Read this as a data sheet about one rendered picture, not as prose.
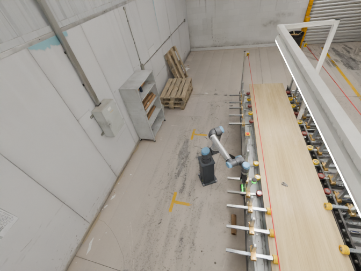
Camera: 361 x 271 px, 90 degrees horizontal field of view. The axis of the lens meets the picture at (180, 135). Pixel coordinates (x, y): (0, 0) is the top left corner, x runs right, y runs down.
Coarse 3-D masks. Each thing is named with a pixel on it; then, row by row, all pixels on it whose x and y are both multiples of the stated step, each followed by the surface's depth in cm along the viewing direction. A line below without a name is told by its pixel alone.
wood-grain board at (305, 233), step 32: (256, 96) 397; (256, 128) 327; (288, 128) 315; (288, 160) 268; (288, 192) 234; (320, 192) 228; (288, 224) 208; (320, 224) 203; (288, 256) 186; (320, 256) 183
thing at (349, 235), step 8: (288, 88) 411; (304, 120) 364; (312, 120) 360; (304, 128) 321; (312, 128) 338; (320, 136) 329; (312, 144) 290; (320, 144) 317; (312, 152) 289; (312, 160) 285; (320, 168) 262; (328, 168) 282; (328, 184) 240; (328, 200) 238; (344, 200) 245; (336, 216) 221; (344, 224) 205; (352, 224) 224; (344, 232) 205; (344, 240) 205; (352, 240) 193; (352, 256) 191; (360, 256) 192; (352, 264) 189; (360, 264) 179
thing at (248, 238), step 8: (240, 96) 440; (240, 104) 417; (240, 112) 396; (240, 120) 381; (248, 200) 255; (248, 216) 239; (248, 224) 232; (248, 240) 219; (248, 248) 213; (248, 256) 206; (248, 264) 203
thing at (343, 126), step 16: (288, 32) 216; (288, 48) 193; (304, 64) 156; (320, 64) 260; (320, 80) 135; (320, 96) 123; (336, 112) 108; (336, 128) 104; (352, 128) 98; (352, 144) 91; (352, 160) 90
